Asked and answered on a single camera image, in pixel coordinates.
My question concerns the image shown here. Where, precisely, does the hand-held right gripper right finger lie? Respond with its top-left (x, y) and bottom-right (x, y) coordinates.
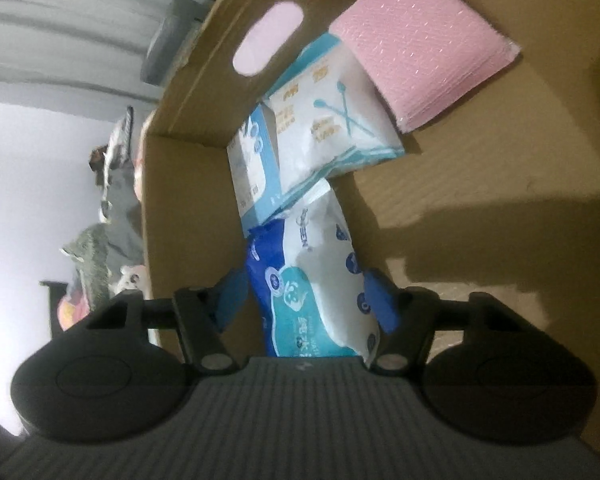
top-left (362, 267), bottom-right (528, 375)

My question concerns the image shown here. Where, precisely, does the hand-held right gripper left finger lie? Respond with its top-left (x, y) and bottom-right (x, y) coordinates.
top-left (87, 267), bottom-right (251, 373)

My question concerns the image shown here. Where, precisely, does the blue wet wipes pack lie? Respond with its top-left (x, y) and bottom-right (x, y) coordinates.
top-left (245, 192), bottom-right (381, 358)

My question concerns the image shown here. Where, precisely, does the blue and white carton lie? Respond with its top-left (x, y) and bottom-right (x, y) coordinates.
top-left (226, 101), bottom-right (331, 235)

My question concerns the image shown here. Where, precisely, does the brown cardboard box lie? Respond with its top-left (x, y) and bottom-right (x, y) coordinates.
top-left (141, 0), bottom-right (600, 461)

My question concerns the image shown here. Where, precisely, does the white cotton swab pack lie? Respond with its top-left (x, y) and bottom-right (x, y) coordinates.
top-left (264, 32), bottom-right (406, 191)

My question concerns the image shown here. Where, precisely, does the pink cloth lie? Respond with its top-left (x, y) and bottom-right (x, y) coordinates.
top-left (328, 0), bottom-right (522, 134)

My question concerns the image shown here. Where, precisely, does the green patterned pillow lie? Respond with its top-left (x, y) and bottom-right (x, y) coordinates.
top-left (62, 225), bottom-right (113, 306)

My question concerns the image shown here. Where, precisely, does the grey blanket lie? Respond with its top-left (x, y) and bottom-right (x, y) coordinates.
top-left (97, 105), bottom-right (148, 261)

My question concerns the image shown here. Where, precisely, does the pink blanket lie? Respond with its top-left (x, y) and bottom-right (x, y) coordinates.
top-left (55, 292), bottom-right (91, 333)

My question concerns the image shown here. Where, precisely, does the dark headboard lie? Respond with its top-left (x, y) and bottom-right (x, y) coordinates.
top-left (40, 280), bottom-right (68, 333)

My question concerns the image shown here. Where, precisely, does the pink bed sheet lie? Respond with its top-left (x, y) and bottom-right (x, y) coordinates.
top-left (232, 2), bottom-right (303, 77)

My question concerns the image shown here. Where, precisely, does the dark grey case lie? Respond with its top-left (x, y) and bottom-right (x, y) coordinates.
top-left (141, 0), bottom-right (218, 85)

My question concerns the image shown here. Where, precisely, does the grey curtain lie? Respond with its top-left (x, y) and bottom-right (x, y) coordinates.
top-left (0, 0), bottom-right (241, 111)

